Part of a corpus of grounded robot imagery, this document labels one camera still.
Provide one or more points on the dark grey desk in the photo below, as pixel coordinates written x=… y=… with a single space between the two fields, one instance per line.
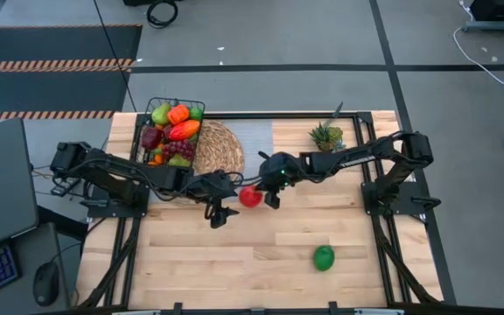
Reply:
x=29 y=245

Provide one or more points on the black metal table frame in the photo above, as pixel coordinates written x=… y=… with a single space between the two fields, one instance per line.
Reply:
x=243 y=116

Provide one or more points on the small green lime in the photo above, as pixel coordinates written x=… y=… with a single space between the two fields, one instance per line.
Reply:
x=196 y=114

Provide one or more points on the round woven placemat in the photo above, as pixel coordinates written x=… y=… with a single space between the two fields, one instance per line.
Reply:
x=219 y=149

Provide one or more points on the large green lime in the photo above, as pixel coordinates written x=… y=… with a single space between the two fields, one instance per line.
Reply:
x=324 y=258

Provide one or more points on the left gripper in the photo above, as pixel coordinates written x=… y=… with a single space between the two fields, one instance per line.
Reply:
x=212 y=186

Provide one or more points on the bright red apple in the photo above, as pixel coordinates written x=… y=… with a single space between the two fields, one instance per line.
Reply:
x=250 y=197

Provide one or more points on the black computer mouse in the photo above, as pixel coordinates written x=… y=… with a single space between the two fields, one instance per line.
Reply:
x=45 y=283

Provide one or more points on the grey cloth mat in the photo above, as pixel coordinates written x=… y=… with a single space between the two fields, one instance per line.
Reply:
x=256 y=135

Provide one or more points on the grey metal table base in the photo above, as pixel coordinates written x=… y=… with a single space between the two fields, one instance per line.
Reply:
x=501 y=13

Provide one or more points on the small orange tangerine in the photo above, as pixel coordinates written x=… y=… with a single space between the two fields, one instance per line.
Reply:
x=152 y=164
x=158 y=158

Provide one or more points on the red-orange mango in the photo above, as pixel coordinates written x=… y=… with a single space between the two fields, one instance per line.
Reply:
x=185 y=130

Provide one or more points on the green pear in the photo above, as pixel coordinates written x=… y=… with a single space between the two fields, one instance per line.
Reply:
x=161 y=114
x=179 y=162

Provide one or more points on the orange mini pumpkin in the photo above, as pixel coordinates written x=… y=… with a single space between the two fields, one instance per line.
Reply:
x=177 y=114

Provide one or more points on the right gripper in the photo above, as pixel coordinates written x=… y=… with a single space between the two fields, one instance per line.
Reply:
x=282 y=170

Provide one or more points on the potted succulent plant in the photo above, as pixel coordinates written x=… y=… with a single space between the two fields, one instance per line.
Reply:
x=327 y=137

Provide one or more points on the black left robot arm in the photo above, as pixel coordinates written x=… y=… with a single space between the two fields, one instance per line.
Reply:
x=121 y=172

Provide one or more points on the red grape bunch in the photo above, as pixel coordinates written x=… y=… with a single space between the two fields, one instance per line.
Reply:
x=178 y=149

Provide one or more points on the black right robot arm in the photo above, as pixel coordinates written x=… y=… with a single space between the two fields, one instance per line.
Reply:
x=366 y=157

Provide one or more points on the green bumpy cucumber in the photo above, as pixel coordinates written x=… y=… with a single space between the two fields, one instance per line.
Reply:
x=194 y=138

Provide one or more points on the black striped floor mat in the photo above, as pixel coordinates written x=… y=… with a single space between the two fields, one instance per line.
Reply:
x=51 y=44

